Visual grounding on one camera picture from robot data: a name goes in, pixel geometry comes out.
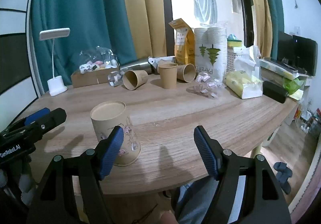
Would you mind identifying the patterned brown paper cup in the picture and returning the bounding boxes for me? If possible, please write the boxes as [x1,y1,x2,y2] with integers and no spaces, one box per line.
[90,100,142,167]

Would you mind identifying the brown cup lying left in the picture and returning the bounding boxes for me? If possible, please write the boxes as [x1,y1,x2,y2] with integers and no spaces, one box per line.
[123,70,148,91]

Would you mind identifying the brown cup lying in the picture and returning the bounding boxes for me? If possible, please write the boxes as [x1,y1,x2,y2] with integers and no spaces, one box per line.
[123,70,148,91]
[177,63,196,83]

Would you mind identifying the brown cup at back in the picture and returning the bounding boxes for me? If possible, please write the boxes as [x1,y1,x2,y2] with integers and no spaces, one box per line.
[157,60,171,74]

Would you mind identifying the upright plain brown cup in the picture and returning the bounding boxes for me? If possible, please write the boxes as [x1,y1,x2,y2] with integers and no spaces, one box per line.
[160,63,178,89]

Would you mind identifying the brown cup lying behind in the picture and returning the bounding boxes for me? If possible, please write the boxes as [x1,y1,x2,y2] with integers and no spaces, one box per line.
[177,63,196,83]

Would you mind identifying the white paper cup pack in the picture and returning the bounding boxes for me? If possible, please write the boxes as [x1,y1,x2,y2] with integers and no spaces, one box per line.
[194,27,228,82]

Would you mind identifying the white desk lamp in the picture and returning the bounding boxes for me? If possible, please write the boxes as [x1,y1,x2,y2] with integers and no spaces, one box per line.
[39,28,71,97]

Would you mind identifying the dark blue slippers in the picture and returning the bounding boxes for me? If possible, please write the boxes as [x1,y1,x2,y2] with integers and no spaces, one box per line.
[273,162,293,195]

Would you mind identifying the brown cardboard box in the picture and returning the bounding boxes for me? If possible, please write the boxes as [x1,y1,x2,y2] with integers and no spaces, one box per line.
[71,68,119,88]

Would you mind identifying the clear bag of toys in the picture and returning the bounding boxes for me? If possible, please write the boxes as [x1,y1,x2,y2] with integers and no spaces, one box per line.
[79,46,119,74]

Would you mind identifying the small clear packet left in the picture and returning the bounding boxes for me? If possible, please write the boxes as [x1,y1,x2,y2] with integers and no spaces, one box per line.
[108,71,125,87]

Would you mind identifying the black glasses case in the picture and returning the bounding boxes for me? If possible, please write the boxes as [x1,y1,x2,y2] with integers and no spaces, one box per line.
[262,81,288,104]

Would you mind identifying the steel thermos bottle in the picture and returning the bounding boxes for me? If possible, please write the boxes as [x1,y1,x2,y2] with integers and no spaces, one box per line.
[120,57,154,74]

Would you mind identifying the yellow tissue pack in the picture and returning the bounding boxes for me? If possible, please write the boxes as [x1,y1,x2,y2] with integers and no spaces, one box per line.
[225,71,263,99]

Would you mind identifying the green plastic bag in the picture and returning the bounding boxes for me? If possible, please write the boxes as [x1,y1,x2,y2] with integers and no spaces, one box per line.
[282,77,305,95]

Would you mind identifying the teal curtain left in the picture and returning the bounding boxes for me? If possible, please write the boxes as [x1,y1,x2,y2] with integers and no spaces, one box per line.
[30,0,137,91]

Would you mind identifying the teal curtain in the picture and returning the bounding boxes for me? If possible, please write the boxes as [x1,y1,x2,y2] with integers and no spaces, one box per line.
[268,0,284,59]
[30,0,137,91]

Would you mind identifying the stack of books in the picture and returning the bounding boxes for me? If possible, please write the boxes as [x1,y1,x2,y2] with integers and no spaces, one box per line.
[260,59,300,85]

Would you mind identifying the white plastic bag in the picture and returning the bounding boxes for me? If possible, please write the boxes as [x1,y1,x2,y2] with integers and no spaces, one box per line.
[233,46,261,78]

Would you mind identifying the white perforated basket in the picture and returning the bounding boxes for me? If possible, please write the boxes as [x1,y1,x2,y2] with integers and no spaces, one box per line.
[226,47,243,72]

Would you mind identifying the black monitor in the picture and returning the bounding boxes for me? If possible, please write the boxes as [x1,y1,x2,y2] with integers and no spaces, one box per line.
[277,31,318,76]

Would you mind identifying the yellow paper bag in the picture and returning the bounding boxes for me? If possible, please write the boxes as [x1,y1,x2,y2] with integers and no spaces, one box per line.
[169,18,195,65]

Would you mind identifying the yellow green sponge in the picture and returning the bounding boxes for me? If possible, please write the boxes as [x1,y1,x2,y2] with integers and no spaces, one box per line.
[228,40,243,47]

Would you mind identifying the mustard curtain left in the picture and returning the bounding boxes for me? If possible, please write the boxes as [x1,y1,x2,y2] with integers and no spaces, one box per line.
[125,0,167,59]

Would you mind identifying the mustard curtain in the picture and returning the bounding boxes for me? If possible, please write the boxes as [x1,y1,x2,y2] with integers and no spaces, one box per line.
[125,0,167,59]
[252,0,273,57]

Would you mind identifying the mustard curtain right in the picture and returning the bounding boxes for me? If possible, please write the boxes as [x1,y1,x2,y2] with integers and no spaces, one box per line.
[252,0,273,57]

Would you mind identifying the teal curtain right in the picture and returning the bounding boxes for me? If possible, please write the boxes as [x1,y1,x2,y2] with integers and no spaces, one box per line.
[268,0,284,59]

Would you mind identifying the hanging blue towel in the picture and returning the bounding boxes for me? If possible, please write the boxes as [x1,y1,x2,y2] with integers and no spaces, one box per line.
[194,0,218,25]

